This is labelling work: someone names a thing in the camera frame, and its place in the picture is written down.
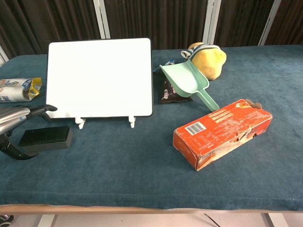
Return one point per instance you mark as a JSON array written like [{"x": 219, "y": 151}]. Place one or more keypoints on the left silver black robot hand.
[{"x": 14, "y": 116}]

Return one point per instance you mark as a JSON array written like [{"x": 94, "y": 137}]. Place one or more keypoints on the black eraser block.
[{"x": 45, "y": 139}]

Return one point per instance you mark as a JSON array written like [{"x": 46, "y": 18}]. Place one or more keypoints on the white board stand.
[{"x": 81, "y": 122}]

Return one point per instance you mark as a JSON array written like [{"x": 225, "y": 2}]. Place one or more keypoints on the white board with black frame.
[{"x": 99, "y": 76}]

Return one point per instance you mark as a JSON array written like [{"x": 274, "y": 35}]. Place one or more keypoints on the white blue yellow snack bag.
[{"x": 17, "y": 89}]

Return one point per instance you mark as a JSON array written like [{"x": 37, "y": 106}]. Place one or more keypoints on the blue carpet table cover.
[{"x": 132, "y": 170}]

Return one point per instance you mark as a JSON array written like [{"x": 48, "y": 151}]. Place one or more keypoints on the dark purple snack packet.
[{"x": 169, "y": 93}]

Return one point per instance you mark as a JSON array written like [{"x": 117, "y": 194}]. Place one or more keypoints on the blue white snack wrapper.
[{"x": 165, "y": 65}]

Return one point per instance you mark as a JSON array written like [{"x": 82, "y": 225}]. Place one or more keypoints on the dark brown curtain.
[{"x": 156, "y": 21}]

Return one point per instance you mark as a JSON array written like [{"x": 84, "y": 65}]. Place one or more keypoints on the mint green plastic scoop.
[{"x": 187, "y": 80}]

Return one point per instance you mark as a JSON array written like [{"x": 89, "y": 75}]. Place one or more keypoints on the yellow plush toy striped hat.
[{"x": 208, "y": 62}]

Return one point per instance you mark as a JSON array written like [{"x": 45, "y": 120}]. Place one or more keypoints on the orange cardboard box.
[{"x": 222, "y": 132}]

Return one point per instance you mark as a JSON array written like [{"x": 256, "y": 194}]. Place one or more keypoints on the white metal frame post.
[
  {"x": 211, "y": 20},
  {"x": 270, "y": 22},
  {"x": 101, "y": 19}
]

